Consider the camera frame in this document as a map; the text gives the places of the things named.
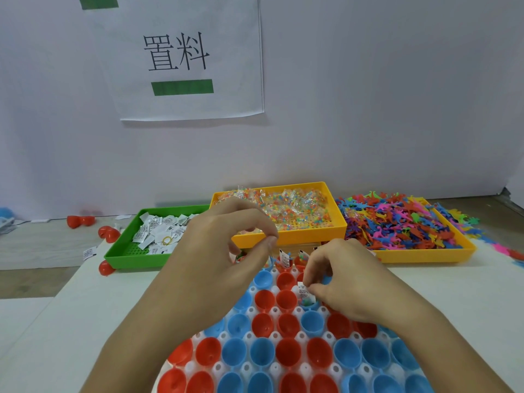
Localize person's left forearm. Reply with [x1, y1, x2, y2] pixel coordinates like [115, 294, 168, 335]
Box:
[80, 276, 211, 393]

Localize pile of white paper slips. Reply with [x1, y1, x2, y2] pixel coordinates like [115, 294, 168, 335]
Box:
[132, 213, 201, 255]

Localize person's right forearm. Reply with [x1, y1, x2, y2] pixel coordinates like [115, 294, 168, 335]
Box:
[381, 303, 514, 393]

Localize person's left hand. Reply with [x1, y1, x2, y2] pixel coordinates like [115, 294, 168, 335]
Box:
[157, 197, 279, 330]

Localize yellow tray with toy figures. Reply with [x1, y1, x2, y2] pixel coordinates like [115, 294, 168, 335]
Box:
[336, 196, 477, 264]

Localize yellow tray with bead packets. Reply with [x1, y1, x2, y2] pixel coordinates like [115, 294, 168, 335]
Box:
[210, 182, 348, 249]

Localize group of red blue capsule halves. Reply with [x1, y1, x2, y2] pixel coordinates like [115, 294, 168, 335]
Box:
[157, 251, 435, 393]

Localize white plastic capsule holder tray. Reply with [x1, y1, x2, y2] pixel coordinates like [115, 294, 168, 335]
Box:
[156, 258, 439, 393]

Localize white paper sign green bars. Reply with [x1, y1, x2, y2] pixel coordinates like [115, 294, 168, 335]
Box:
[79, 0, 264, 121]

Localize pile of colourful toy figures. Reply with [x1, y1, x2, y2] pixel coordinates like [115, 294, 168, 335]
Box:
[336, 191, 488, 251]

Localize person's right hand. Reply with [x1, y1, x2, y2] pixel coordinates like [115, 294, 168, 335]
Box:
[302, 239, 424, 329]

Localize green plastic tray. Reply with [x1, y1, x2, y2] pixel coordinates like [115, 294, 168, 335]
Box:
[104, 205, 211, 270]

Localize pile of clear bead packets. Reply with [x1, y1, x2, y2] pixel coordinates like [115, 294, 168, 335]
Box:
[215, 186, 330, 234]

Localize blue plastic object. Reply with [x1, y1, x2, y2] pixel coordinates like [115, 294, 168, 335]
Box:
[0, 207, 17, 234]

